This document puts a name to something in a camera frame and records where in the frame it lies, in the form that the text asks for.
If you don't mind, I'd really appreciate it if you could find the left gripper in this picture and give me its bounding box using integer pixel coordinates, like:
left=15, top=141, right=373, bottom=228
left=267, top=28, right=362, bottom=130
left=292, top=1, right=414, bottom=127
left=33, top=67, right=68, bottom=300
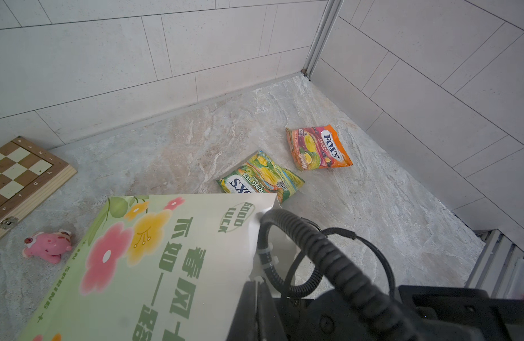
left=226, top=281, right=524, bottom=340

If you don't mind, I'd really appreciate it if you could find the wooden chessboard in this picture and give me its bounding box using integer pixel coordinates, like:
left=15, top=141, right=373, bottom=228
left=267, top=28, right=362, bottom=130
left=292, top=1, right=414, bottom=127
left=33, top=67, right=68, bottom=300
left=0, top=136, right=77, bottom=240

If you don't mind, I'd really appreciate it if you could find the green yellow Fox's candy bag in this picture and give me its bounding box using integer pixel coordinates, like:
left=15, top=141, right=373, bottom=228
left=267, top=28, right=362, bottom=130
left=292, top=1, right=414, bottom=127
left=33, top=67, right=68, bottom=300
left=216, top=150, right=305, bottom=204

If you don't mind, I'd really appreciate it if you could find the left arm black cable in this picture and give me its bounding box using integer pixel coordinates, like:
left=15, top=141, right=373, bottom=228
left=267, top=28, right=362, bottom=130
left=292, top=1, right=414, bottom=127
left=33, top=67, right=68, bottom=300
left=256, top=208, right=420, bottom=341

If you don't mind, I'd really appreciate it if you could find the small pink pig toy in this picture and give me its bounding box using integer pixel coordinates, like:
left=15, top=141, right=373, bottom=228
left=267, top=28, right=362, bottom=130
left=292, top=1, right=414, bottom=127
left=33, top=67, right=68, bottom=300
left=22, top=230, right=72, bottom=264

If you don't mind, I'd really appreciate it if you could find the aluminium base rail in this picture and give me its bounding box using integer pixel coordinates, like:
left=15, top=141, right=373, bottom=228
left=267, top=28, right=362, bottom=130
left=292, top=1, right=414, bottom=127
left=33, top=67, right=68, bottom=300
left=465, top=230, right=524, bottom=300

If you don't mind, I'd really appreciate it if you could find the orange Fox's candy bag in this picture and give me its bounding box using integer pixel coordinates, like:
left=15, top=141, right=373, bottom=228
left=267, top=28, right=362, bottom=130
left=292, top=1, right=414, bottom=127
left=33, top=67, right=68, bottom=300
left=285, top=125, right=353, bottom=171

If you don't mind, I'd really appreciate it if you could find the white paper bag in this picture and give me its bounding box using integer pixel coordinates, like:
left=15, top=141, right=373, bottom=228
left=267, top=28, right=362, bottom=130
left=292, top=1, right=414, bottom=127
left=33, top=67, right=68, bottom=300
left=19, top=193, right=279, bottom=340

